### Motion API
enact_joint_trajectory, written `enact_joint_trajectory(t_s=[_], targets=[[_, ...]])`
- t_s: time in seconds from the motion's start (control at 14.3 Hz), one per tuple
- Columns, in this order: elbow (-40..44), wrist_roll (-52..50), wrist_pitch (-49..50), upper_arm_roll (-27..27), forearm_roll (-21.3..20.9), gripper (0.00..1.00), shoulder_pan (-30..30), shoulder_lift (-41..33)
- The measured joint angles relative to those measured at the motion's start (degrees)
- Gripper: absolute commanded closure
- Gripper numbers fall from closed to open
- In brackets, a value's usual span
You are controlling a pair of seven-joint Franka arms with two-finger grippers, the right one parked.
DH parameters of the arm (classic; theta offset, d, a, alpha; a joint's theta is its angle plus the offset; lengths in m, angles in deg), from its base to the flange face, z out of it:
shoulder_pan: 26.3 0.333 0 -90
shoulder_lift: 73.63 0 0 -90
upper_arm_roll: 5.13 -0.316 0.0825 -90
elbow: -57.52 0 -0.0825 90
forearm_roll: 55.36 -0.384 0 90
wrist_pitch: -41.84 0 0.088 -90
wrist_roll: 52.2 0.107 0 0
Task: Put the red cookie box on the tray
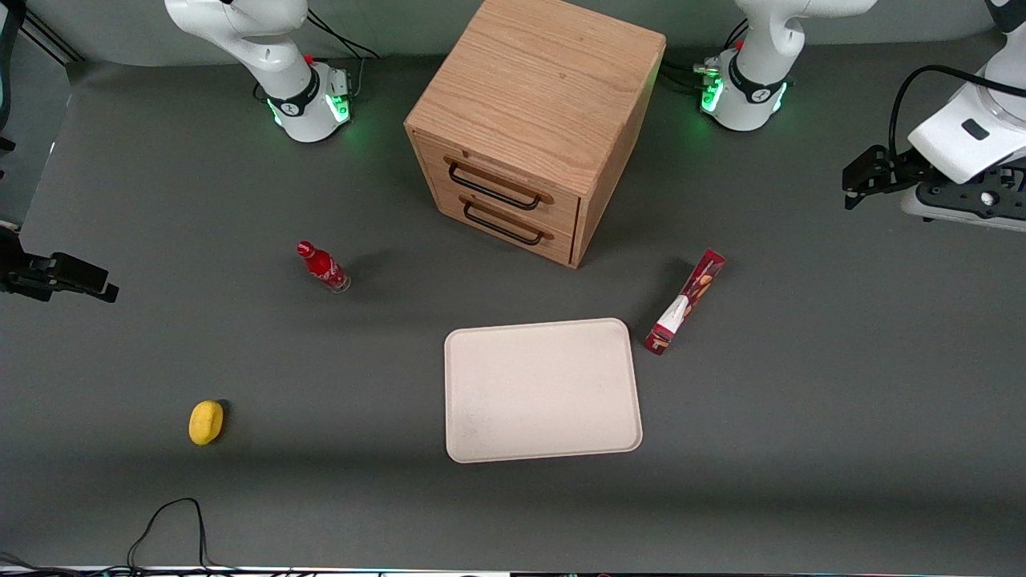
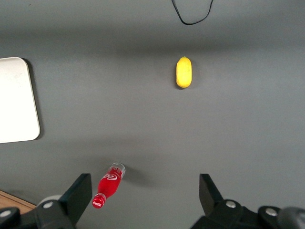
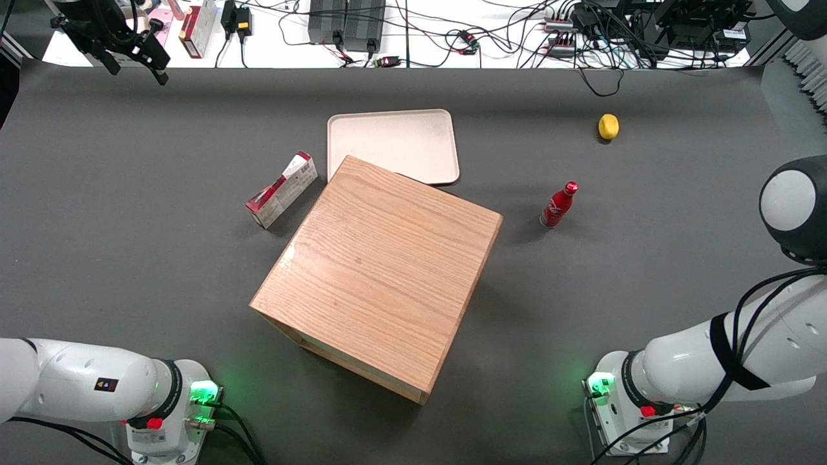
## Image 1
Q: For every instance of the beige plastic tray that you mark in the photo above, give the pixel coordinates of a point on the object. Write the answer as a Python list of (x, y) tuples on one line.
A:
[(541, 393)]

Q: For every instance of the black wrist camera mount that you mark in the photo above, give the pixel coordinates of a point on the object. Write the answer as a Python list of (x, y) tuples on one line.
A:
[(974, 192)]

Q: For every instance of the red cookie box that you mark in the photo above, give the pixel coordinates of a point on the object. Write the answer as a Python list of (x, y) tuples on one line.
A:
[(689, 300)]

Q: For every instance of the yellow lemon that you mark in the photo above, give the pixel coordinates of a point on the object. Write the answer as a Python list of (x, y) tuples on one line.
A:
[(205, 422)]

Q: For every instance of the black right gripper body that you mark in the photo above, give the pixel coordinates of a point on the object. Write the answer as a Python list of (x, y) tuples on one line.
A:
[(22, 272)]

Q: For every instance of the black frame pole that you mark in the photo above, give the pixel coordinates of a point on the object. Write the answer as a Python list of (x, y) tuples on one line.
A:
[(50, 38)]

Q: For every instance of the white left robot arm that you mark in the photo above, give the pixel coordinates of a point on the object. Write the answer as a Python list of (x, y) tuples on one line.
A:
[(753, 80)]

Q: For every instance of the wooden drawer front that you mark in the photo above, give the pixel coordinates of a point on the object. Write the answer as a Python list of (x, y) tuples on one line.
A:
[(561, 212), (449, 204)]

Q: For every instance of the wooden drawer cabinet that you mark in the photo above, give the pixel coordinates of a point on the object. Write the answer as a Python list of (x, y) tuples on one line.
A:
[(545, 88)]

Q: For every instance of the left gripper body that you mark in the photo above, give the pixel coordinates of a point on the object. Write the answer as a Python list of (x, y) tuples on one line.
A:
[(896, 169)]

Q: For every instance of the red cola bottle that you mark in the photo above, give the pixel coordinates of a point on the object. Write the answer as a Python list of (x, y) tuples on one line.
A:
[(323, 267)]

